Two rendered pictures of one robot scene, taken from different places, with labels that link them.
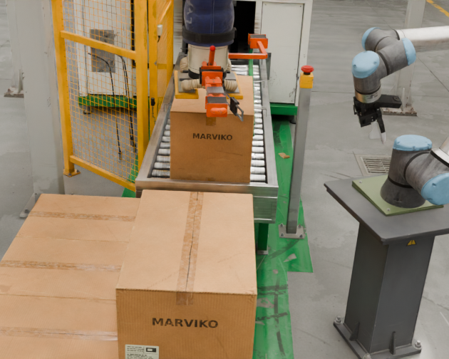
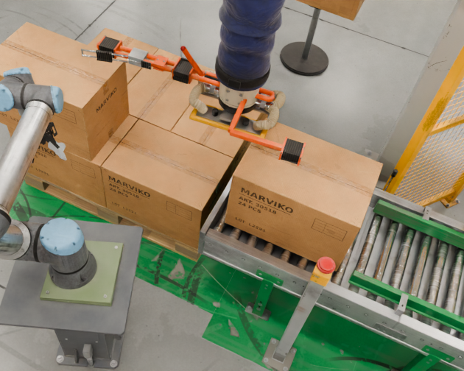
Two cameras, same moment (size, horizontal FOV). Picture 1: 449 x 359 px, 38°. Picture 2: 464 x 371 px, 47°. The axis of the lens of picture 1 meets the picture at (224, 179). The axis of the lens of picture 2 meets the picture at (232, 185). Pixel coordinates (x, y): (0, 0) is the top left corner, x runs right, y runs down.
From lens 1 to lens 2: 3.68 m
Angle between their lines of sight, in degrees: 78
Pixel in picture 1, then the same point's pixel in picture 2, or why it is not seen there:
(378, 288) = not seen: hidden behind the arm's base
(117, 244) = (178, 112)
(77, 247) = (185, 93)
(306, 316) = (145, 297)
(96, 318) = not seen: hidden behind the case
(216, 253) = (25, 64)
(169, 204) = (96, 64)
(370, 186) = (104, 252)
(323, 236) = not seen: outside the picture
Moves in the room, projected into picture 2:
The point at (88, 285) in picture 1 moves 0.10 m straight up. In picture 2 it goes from (138, 88) to (138, 76)
